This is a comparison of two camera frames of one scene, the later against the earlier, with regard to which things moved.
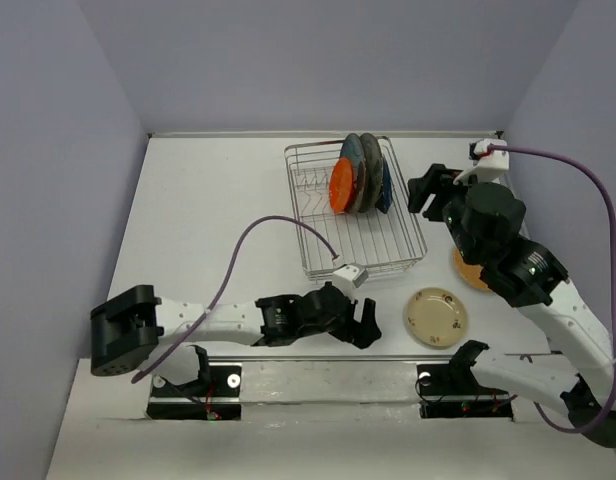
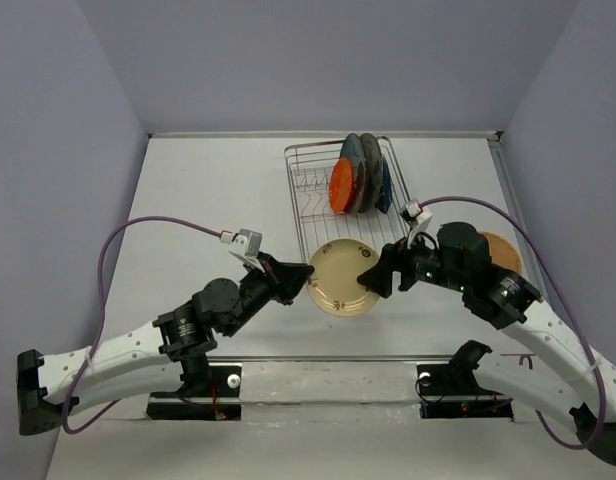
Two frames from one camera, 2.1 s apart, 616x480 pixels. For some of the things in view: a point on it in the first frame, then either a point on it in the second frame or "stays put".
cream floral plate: (436, 317) → (333, 286)
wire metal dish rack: (328, 239) stays put
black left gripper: (358, 333) → (286, 280)
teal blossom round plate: (354, 149) stays put
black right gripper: (437, 179) → (379, 277)
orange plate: (342, 186) stays put
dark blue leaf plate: (386, 196) stays put
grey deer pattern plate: (373, 172) stays put
